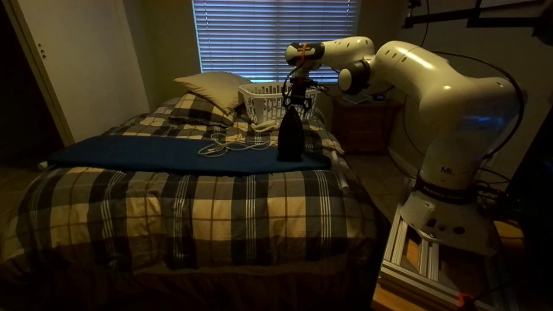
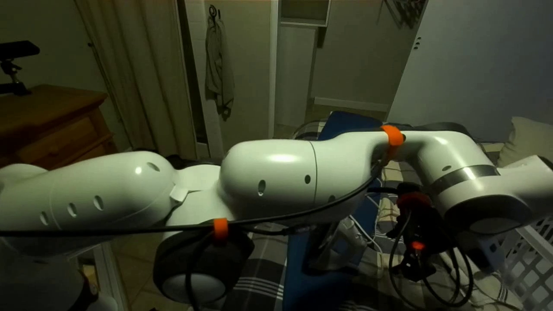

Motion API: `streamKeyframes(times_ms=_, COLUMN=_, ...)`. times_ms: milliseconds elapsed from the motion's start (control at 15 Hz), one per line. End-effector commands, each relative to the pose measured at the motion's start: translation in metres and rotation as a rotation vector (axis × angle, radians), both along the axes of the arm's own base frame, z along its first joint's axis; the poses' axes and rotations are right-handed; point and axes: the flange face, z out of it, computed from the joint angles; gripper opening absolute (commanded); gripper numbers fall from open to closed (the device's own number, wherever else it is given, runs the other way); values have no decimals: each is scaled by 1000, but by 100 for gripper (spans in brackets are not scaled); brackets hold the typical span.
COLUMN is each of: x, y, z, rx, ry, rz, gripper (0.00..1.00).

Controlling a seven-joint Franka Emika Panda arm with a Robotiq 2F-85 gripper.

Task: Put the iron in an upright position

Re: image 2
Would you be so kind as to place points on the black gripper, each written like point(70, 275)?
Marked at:
point(419, 225)

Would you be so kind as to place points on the wooden dresser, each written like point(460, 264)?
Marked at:
point(52, 114)

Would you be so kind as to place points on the white room door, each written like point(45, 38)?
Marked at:
point(253, 86)

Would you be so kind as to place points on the green lit robot stand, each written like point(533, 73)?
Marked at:
point(109, 270)

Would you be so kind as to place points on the white closet door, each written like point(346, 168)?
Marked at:
point(477, 69)

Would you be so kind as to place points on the blue ironing board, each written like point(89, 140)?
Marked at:
point(299, 276)

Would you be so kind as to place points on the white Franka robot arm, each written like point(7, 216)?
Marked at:
point(277, 173)

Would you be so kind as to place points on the beige curtain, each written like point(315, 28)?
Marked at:
point(161, 86)

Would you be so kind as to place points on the dark wall hanging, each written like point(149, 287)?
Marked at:
point(407, 10)

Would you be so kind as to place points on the plaid bed comforter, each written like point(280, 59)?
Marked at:
point(260, 282)

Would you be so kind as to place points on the white laundry basket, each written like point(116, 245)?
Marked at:
point(536, 264)

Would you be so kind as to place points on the cream pillow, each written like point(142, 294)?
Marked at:
point(529, 138)

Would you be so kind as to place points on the black camera on stand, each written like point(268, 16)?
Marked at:
point(18, 48)

